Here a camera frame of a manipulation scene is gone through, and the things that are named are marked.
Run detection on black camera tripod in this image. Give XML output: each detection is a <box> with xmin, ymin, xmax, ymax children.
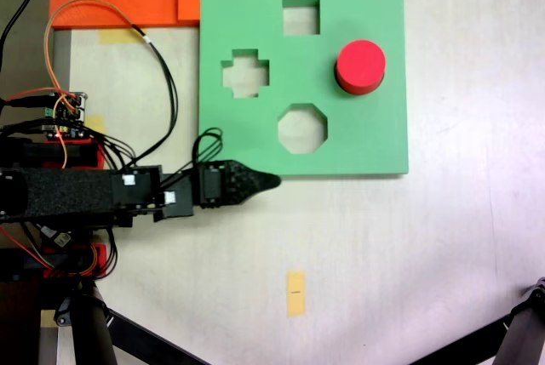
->
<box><xmin>53</xmin><ymin>283</ymin><xmax>212</xmax><ymax>365</ymax></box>

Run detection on black USB plug cable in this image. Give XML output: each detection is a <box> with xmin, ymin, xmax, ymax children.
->
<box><xmin>0</xmin><ymin>120</ymin><xmax>56</xmax><ymax>134</ymax></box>

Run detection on yellow tape with black mark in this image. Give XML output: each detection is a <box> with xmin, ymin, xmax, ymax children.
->
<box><xmin>286</xmin><ymin>270</ymin><xmax>307</xmax><ymax>318</ymax></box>

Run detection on thin orange base wires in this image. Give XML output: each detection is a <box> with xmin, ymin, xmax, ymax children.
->
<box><xmin>0</xmin><ymin>226</ymin><xmax>98</xmax><ymax>277</ymax></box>

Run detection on green shape-hole board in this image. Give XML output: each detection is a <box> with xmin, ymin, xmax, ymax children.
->
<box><xmin>197</xmin><ymin>0</ymin><xmax>410</xmax><ymax>179</ymax></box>

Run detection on black notched tripod stack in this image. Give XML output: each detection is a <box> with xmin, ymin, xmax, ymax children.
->
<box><xmin>408</xmin><ymin>275</ymin><xmax>545</xmax><ymax>365</ymax></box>

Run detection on red cylinder block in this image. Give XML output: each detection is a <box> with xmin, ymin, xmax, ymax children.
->
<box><xmin>335</xmin><ymin>39</ymin><xmax>387</xmax><ymax>96</ymax></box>

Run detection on black gripper wire loop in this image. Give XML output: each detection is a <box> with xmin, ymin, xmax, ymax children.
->
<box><xmin>192</xmin><ymin>126</ymin><xmax>226</xmax><ymax>168</ymax></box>

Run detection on circuit board with green terminal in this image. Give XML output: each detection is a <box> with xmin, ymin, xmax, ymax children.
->
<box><xmin>41</xmin><ymin>90</ymin><xmax>89</xmax><ymax>143</ymax></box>

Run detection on long black cable pair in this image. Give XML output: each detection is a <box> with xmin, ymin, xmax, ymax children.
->
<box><xmin>126</xmin><ymin>23</ymin><xmax>179</xmax><ymax>167</ymax></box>

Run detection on long orange wire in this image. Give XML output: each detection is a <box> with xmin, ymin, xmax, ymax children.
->
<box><xmin>43</xmin><ymin>0</ymin><xmax>138</xmax><ymax>100</ymax></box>

